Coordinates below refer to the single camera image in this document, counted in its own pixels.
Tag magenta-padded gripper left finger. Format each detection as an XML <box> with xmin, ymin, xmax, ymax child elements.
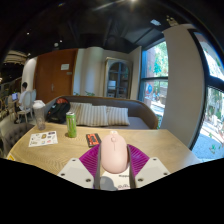
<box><xmin>57</xmin><ymin>143</ymin><xmax>102</xmax><ymax>190</ymax></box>

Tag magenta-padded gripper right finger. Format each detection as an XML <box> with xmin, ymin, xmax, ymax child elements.
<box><xmin>127</xmin><ymin>143</ymin><xmax>172</xmax><ymax>190</ymax></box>

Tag pink computer mouse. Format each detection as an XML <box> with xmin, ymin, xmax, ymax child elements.
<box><xmin>99</xmin><ymin>130</ymin><xmax>130</xmax><ymax>175</ymax></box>

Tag black box with orange print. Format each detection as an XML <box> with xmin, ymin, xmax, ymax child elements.
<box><xmin>85</xmin><ymin>132</ymin><xmax>102</xmax><ymax>148</ymax></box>

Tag white sticker sheet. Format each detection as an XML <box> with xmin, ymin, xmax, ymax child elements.
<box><xmin>28</xmin><ymin>130</ymin><xmax>59</xmax><ymax>148</ymax></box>

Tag green drink can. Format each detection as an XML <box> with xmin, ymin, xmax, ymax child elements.
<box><xmin>65</xmin><ymin>111</ymin><xmax>78</xmax><ymax>139</ymax></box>

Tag large striped cushion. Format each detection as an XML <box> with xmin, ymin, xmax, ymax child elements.
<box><xmin>69</xmin><ymin>101</ymin><xmax>109</xmax><ymax>127</ymax></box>

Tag grey curved sofa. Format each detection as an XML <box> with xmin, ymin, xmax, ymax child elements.
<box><xmin>44</xmin><ymin>95</ymin><xmax>159</xmax><ymax>130</ymax></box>

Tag black backpack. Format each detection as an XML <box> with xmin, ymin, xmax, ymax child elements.
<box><xmin>45</xmin><ymin>97</ymin><xmax>71</xmax><ymax>124</ymax></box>

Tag small striped cushion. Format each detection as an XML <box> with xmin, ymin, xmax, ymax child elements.
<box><xmin>105</xmin><ymin>106</ymin><xmax>131</xmax><ymax>127</ymax></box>

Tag clear plastic shaker bottle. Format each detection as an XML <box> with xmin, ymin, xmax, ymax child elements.
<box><xmin>32</xmin><ymin>99</ymin><xmax>47</xmax><ymax>131</ymax></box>

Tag white chair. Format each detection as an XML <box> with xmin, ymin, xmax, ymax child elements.
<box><xmin>16</xmin><ymin>89</ymin><xmax>37</xmax><ymax>124</ymax></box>

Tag person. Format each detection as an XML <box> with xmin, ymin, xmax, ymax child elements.
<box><xmin>17</xmin><ymin>81</ymin><xmax>32</xmax><ymax>113</ymax></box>

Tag arched glass-door cabinet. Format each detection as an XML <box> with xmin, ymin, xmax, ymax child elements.
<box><xmin>104</xmin><ymin>56</ymin><xmax>133</xmax><ymax>100</ymax></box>

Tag brown wooden door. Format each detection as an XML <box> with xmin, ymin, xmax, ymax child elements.
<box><xmin>34</xmin><ymin>48</ymin><xmax>78</xmax><ymax>104</ymax></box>

